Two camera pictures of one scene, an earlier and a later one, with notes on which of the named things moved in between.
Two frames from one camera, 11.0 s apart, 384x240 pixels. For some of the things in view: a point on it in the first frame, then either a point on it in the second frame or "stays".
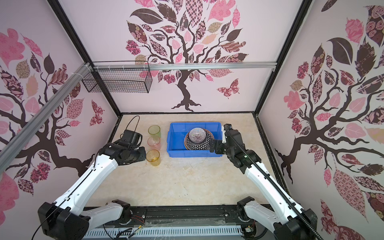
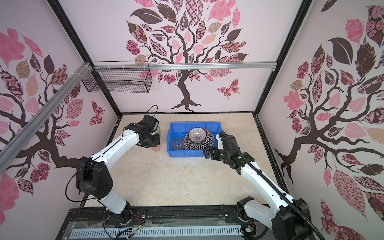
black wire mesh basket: x=132 y=80 stays
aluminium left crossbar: x=10 y=147 stays
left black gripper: x=142 y=157 -> x=155 y=143
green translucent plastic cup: x=154 y=130 stays
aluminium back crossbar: x=185 y=66 stays
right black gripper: x=212 y=146 -> x=209 y=152
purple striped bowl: x=197 y=135 stays
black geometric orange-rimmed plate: x=203 y=146 stays
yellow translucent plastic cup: x=153 y=156 -> x=177 y=144
